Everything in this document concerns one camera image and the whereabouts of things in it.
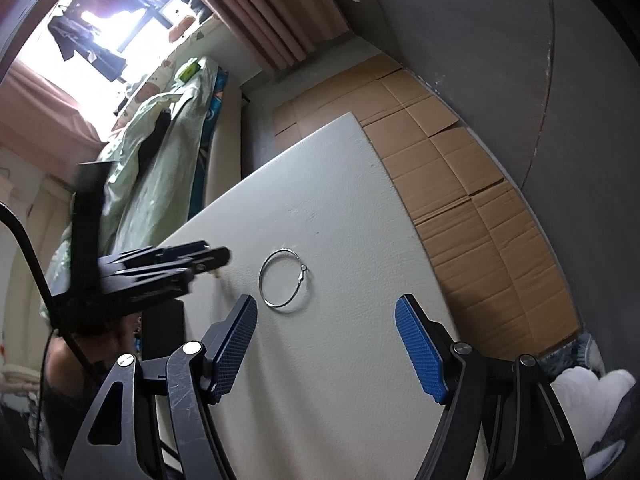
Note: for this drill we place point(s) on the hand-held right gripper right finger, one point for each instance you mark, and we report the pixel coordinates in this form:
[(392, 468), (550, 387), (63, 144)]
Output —
[(420, 355)]

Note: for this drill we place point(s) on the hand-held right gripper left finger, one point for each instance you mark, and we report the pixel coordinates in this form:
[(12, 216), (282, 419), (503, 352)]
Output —
[(235, 345)]

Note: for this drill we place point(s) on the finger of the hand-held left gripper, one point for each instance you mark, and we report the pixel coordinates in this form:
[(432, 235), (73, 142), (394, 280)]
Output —
[(160, 287), (200, 256)]

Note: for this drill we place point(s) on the black jewelry box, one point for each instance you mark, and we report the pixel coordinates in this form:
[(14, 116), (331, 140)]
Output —
[(162, 327)]

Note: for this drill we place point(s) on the silver hoop bangle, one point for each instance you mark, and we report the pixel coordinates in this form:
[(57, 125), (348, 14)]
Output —
[(264, 270)]

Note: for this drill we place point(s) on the light green duvet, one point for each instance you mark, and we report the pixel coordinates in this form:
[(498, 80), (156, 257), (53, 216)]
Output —
[(131, 127)]

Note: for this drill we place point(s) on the pink curtain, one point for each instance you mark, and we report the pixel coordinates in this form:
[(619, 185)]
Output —
[(270, 20), (40, 105)]

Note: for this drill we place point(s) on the white low table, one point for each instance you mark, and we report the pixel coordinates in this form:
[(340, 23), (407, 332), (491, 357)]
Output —
[(340, 210)]

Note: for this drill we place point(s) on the flattened cardboard sheet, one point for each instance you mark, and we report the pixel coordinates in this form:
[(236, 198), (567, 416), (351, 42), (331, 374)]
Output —
[(475, 210)]

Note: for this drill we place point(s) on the purple hanging garment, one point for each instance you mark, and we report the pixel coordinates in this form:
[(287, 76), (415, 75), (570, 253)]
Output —
[(70, 40)]

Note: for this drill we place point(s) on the white cloth bundle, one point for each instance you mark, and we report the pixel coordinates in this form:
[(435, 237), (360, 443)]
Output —
[(585, 400)]

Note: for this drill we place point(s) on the green packet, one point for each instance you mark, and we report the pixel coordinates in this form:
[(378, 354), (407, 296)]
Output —
[(189, 69)]

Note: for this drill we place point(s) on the window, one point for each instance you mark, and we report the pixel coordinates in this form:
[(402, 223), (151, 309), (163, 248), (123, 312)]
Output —
[(107, 15)]

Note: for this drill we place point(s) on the orange plush toy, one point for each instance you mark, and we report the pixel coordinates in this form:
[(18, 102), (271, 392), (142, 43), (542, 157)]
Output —
[(181, 26)]

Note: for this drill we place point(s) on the person's right leg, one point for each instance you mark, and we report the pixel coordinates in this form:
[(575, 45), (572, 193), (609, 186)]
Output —
[(622, 440)]

